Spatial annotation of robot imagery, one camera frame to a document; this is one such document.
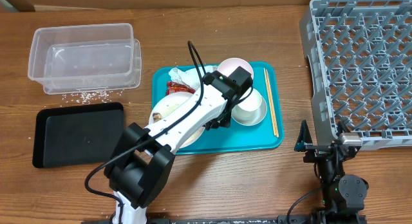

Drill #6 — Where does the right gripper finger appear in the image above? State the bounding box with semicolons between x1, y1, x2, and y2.
337;121;350;135
295;120;313;146

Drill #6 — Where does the grey green bowl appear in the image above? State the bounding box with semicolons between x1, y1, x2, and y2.
232;96;267;126

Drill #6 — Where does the small white cup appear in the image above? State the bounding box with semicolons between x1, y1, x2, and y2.
238;88;262;111

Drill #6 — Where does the white napkin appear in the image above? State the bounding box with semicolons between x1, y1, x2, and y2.
169;66;218;91

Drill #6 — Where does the red snack wrapper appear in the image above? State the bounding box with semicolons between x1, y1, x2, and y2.
166;81;195;95

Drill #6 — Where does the brown food scrap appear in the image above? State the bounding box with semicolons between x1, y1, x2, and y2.
152;113;162;122

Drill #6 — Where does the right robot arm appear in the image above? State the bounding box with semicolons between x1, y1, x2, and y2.
286;120;369;224

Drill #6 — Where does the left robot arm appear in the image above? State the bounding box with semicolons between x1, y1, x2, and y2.
104;68;253;223

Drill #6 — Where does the grey dishwasher rack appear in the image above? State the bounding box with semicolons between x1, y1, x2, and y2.
299;0;411;151

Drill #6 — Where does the teal serving tray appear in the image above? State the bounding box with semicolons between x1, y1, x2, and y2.
152;61;285;155

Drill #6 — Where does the white pink bowl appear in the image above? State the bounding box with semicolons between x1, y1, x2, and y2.
218;58;254;88

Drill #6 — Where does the clear plastic bin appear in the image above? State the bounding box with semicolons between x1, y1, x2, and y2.
28;23;142;95

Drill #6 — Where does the spilled rice on table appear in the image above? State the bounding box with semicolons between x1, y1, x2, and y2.
62;90;124;104

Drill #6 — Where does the black plastic tray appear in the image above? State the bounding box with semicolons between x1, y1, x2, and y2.
32;102;124;168

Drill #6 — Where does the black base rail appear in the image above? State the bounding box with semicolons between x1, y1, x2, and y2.
81;215;368;224

